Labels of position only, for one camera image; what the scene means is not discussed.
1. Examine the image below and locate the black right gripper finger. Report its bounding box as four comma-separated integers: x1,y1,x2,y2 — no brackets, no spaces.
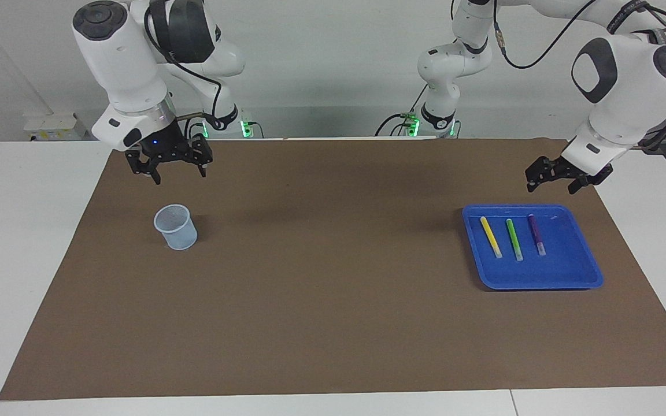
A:
187,136,214,177
125,149,162,185

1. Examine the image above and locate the purple pen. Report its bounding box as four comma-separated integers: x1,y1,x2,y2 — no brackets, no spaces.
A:
527,214,546,257

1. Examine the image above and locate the green pen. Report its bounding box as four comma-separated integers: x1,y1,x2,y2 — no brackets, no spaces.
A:
505,218,524,262

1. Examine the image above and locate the yellow pen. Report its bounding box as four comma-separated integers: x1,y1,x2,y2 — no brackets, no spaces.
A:
479,216,503,259

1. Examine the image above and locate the blue plastic tray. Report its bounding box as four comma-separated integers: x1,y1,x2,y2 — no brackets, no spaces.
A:
462,203,604,291

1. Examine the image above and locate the translucent plastic cup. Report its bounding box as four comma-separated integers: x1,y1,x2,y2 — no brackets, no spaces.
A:
154,203,199,251

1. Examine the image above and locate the white power socket box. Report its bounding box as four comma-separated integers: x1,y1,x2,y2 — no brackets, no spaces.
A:
23,113,87,141

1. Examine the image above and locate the brown table mat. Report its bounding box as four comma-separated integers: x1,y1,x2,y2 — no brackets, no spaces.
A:
0,138,666,401

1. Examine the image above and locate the black right base cable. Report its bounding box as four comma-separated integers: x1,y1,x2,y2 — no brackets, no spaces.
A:
239,109,265,139

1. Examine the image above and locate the black base cable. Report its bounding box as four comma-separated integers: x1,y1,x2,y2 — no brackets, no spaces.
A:
239,109,265,139
375,86,429,138

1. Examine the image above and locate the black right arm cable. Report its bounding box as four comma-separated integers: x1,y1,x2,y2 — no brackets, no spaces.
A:
144,0,223,142

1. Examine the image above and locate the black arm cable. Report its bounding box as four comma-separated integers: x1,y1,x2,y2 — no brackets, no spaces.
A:
144,0,223,142
452,0,666,70

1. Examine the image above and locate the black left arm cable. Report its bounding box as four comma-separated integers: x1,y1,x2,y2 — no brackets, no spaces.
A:
452,0,666,70

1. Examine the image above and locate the black left base cable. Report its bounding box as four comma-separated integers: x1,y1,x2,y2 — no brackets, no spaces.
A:
375,86,429,138

